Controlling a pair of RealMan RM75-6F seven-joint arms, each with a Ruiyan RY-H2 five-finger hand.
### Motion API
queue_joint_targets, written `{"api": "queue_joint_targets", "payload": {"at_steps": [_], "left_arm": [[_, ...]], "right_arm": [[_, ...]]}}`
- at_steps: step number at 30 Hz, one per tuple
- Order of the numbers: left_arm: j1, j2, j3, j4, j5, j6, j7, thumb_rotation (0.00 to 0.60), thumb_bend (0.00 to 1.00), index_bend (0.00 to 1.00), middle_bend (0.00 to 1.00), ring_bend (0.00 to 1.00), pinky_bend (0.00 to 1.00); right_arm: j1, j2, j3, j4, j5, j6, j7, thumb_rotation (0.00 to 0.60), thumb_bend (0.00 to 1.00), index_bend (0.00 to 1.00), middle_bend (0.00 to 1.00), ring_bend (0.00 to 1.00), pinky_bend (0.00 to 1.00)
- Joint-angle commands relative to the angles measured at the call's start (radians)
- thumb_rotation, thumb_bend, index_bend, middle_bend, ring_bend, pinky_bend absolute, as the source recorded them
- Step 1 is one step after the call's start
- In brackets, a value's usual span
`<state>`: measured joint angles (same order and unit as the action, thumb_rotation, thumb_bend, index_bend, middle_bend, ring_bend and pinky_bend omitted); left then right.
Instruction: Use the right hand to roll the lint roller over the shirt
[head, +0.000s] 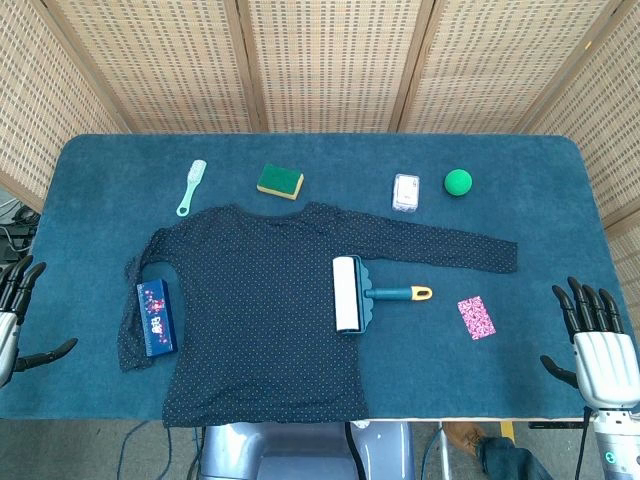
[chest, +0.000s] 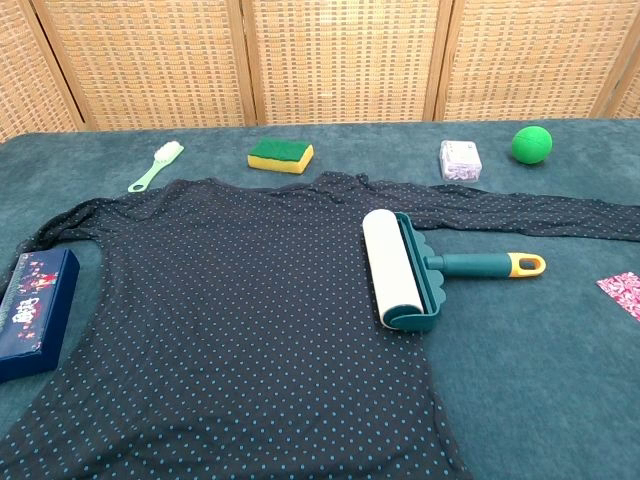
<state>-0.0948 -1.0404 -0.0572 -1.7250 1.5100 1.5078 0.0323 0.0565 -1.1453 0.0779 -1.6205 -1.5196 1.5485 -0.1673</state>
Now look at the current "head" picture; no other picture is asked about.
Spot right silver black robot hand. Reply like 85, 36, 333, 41
539, 277, 640, 409

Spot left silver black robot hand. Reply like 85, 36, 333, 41
0, 254, 79, 389

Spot teal lint roller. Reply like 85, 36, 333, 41
332, 254, 434, 336

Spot dark blue polka-dot shirt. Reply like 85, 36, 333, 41
118, 200, 519, 429

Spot blue jeans leg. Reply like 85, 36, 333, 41
474, 435, 556, 480

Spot pink patterned packet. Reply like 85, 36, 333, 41
457, 295, 497, 342

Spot dark blue printed box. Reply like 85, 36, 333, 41
136, 278, 179, 358

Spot teal table cloth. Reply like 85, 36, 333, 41
0, 133, 640, 424

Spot brown shoe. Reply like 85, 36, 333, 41
443, 421, 489, 457

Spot green ball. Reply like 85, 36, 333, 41
443, 168, 474, 199

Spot clear plastic box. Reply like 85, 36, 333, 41
391, 173, 421, 212

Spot grey-blue robot torso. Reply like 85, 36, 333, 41
198, 421, 416, 480

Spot green and yellow sponge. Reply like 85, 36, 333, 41
256, 163, 305, 201

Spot woven bamboo folding screen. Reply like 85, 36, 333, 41
0, 0, 640, 321

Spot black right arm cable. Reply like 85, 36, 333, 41
573, 406, 594, 480

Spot black floor equipment cables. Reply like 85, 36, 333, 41
0, 197, 42, 266

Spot blue floor cable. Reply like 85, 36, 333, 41
116, 419, 174, 480

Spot mint green brush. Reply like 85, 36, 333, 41
175, 158, 208, 218

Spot black torso cable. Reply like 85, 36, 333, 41
343, 422, 362, 480

